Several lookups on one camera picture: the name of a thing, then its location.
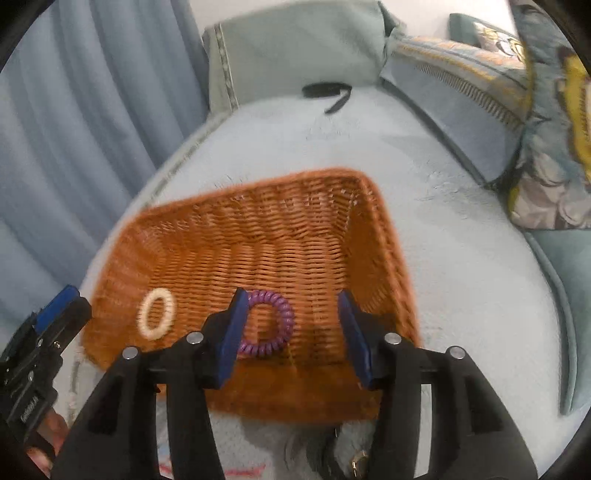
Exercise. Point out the floral grey yellow pillow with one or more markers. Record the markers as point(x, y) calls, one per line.
point(551, 188)

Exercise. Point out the teal sofa armrest cover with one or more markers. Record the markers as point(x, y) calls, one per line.
point(280, 50)

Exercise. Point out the grey blue sofa cover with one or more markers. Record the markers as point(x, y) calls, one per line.
point(477, 283)

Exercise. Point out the striped blue yellow cushion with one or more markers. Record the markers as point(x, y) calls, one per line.
point(474, 98)

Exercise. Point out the left hand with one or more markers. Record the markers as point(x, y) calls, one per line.
point(54, 431)

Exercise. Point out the small floral pillow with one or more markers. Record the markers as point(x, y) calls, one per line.
point(478, 33)

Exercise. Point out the orange wicker basket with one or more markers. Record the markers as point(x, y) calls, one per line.
point(305, 236)

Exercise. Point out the blue curtain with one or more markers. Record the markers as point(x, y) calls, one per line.
point(95, 96)

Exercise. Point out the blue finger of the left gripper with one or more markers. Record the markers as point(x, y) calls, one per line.
point(54, 308)

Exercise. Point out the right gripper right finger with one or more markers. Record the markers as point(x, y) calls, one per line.
point(473, 434)

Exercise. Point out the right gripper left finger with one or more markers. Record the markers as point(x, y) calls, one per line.
point(114, 435)

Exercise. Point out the teal sofa seat cushion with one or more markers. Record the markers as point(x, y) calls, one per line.
point(564, 256)

